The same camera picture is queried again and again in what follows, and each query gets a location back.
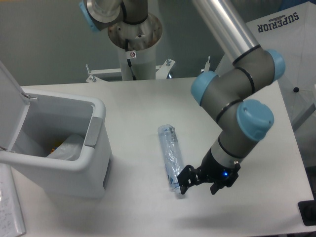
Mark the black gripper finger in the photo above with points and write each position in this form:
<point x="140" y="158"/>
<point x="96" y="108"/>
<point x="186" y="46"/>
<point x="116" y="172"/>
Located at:
<point x="188" y="177"/>
<point x="216" y="186"/>

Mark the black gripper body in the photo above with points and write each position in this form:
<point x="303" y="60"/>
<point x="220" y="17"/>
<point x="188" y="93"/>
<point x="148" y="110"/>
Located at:
<point x="212" y="171"/>

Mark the crushed clear plastic bottle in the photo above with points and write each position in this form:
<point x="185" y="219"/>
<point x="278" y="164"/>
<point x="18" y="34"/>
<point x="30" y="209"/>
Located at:
<point x="172" y="157"/>

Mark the white plastic wrapper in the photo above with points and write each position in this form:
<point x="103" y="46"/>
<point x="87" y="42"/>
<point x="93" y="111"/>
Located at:
<point x="69" y="150"/>

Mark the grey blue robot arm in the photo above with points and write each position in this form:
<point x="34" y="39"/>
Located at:
<point x="227" y="98"/>

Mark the white open trash can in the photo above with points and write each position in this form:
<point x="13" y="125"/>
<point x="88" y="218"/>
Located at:
<point x="31" y="120"/>

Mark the black device at edge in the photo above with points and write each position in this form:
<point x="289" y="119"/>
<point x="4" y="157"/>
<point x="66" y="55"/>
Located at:
<point x="308" y="212"/>

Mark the yellow blue snack package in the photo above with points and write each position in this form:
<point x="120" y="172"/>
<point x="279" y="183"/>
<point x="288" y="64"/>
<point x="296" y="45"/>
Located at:
<point x="56" y="144"/>

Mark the white Superior umbrella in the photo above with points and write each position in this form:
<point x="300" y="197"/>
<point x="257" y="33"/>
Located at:
<point x="292" y="32"/>

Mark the white whiteboard with writing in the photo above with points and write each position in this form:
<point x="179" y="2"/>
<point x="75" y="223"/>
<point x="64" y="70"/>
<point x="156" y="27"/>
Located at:
<point x="11" y="217"/>

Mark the white metal mounting frame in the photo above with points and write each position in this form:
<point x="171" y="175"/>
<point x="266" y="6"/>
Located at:
<point x="135" y="72"/>

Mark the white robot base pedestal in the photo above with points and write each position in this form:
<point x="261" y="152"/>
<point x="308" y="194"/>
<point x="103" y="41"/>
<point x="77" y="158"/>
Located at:
<point x="136" y="44"/>

